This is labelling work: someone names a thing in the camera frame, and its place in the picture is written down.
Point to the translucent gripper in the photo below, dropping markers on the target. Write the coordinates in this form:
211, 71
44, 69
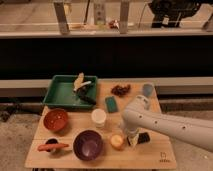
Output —
133, 140

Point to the yellow apple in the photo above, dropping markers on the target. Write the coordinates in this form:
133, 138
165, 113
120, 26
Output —
117, 141

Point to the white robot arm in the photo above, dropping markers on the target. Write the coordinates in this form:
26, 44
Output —
137, 114

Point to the black object in tray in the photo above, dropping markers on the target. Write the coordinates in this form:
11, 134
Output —
85, 98

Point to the green plastic tray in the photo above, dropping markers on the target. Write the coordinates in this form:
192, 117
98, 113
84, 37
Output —
61, 94

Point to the black rectangular block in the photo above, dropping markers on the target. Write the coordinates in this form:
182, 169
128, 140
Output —
143, 138

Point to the wooden folding table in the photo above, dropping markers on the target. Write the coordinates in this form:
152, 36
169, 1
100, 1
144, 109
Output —
156, 154

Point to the green sponge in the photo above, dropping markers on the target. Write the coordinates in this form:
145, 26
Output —
111, 104

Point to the white paper cup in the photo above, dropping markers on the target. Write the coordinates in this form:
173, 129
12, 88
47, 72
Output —
98, 117

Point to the purple bowl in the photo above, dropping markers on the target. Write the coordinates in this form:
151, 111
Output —
88, 145

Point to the dark grape bunch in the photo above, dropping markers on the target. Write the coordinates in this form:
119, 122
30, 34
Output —
121, 90

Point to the blue plastic cup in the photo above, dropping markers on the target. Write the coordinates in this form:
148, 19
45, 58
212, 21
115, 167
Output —
147, 90

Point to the red bowl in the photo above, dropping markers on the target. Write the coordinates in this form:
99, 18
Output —
55, 120

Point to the small dark cup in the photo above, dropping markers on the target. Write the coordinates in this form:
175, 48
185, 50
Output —
51, 141

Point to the orange carrot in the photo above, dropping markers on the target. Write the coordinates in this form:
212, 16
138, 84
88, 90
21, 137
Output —
46, 147

